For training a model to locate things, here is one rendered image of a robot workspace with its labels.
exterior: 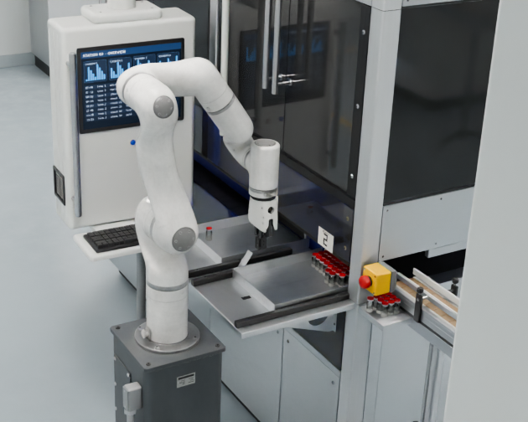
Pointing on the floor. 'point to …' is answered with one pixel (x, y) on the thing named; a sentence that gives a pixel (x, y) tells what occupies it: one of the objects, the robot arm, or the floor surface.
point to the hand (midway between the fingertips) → (261, 242)
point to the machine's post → (369, 198)
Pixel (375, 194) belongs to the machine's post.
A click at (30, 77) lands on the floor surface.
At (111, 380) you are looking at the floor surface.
